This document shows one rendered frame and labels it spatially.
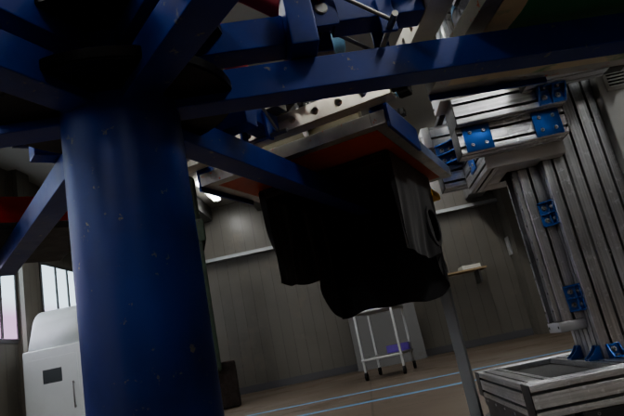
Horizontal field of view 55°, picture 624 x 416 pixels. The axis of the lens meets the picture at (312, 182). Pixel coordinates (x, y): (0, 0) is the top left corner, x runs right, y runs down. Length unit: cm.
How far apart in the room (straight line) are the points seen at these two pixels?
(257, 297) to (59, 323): 436
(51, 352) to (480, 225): 742
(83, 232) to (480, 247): 1061
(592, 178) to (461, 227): 918
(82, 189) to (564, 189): 166
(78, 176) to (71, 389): 677
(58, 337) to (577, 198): 661
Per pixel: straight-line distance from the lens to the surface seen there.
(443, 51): 115
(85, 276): 96
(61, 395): 776
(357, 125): 159
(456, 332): 243
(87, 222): 97
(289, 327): 1115
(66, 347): 775
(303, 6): 109
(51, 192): 146
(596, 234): 223
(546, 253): 222
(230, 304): 1136
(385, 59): 112
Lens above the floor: 42
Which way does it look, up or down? 16 degrees up
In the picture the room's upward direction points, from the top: 12 degrees counter-clockwise
